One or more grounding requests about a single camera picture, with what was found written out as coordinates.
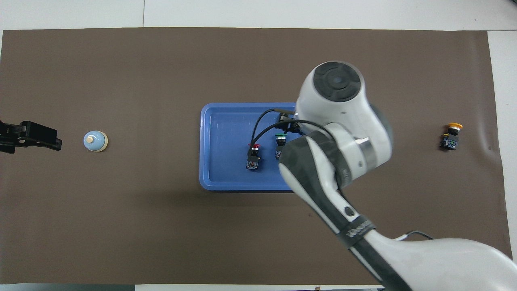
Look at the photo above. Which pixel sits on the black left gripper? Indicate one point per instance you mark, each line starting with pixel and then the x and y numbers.
pixel 32 133

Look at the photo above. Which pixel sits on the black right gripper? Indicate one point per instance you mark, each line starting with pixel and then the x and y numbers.
pixel 288 125

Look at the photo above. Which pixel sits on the green push button switch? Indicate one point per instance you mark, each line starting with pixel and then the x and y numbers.
pixel 280 141

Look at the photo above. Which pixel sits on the light blue desk bell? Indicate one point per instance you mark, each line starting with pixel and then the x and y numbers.
pixel 95 141

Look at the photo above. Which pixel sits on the red push button switch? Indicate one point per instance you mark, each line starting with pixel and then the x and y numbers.
pixel 253 157

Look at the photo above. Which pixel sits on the yellow push button switch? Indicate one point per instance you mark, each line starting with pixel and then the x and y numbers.
pixel 450 139

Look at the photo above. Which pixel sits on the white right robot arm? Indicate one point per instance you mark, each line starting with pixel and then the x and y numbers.
pixel 343 133

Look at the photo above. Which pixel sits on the blue plastic tray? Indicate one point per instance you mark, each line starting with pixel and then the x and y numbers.
pixel 226 141

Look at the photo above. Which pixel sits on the brown table mat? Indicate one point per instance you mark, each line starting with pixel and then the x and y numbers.
pixel 161 234

